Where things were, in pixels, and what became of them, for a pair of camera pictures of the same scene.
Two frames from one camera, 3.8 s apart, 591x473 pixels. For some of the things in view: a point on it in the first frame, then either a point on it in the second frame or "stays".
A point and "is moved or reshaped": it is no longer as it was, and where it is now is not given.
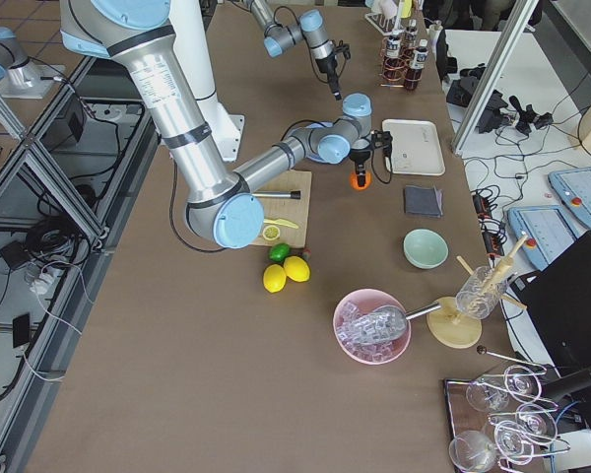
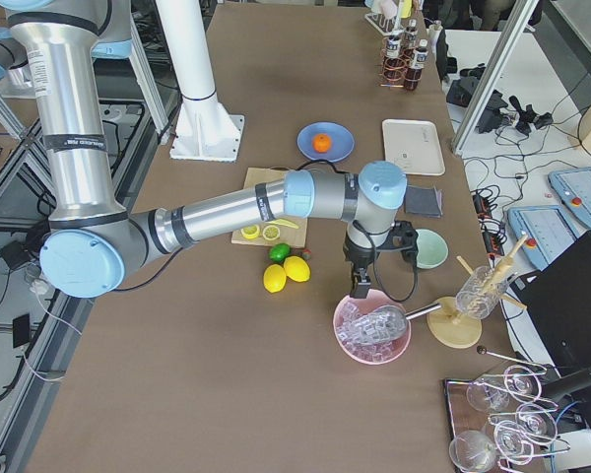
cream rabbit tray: (417, 148) stays
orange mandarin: (355, 180) is moved or reshaped
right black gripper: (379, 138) -> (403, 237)
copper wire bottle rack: (396, 71) stays
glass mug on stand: (480, 293) stays
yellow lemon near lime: (274, 278) stays
